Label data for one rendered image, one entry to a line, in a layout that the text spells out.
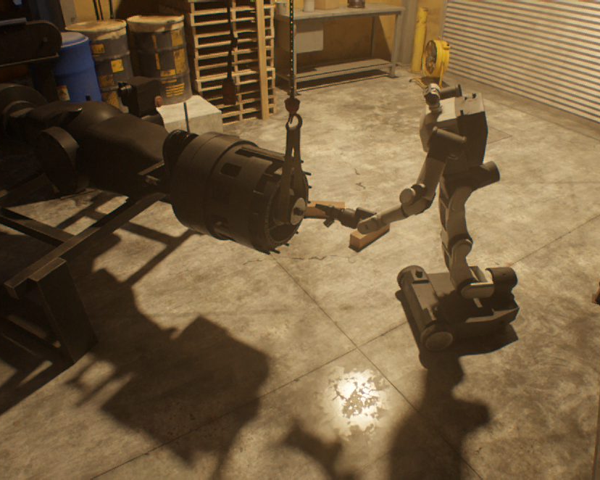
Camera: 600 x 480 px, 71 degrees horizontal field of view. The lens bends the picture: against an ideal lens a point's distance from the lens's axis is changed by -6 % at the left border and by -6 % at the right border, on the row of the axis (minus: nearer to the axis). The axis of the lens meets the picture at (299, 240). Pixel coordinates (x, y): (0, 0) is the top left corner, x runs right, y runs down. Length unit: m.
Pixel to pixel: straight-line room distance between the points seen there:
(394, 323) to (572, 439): 1.14
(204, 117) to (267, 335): 2.75
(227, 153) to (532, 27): 5.71
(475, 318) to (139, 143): 2.20
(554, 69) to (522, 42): 0.64
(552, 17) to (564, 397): 5.40
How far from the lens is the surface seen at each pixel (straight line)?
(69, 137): 3.00
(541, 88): 7.25
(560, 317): 3.29
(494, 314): 2.85
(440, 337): 2.69
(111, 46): 4.97
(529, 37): 7.32
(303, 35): 6.76
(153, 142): 2.73
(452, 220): 2.43
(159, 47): 5.09
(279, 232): 2.38
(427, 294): 2.81
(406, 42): 8.70
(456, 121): 2.07
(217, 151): 2.25
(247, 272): 3.17
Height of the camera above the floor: 2.02
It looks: 36 degrees down
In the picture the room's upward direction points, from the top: straight up
